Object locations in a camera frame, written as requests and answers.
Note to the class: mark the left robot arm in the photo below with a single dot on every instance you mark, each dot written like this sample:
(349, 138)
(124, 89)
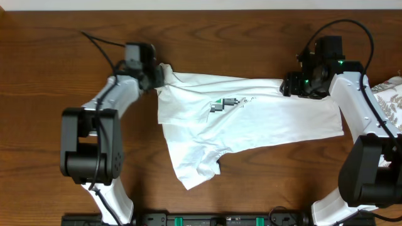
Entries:
(91, 152)

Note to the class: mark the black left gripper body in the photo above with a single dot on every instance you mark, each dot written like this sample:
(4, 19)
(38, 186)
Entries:
(153, 78)

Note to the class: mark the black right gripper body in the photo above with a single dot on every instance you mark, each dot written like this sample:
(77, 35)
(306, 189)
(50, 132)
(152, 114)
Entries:
(303, 86)

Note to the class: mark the fern print fabric container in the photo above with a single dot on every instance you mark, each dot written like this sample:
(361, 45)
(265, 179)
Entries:
(388, 95)

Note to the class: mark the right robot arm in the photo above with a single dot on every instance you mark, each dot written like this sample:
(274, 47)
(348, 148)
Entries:
(370, 177)

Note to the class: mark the white printed t-shirt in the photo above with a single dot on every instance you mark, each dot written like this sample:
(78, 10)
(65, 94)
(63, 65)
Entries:
(207, 116)

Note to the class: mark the black mounting rail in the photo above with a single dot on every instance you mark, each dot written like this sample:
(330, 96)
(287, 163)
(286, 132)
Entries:
(161, 219)

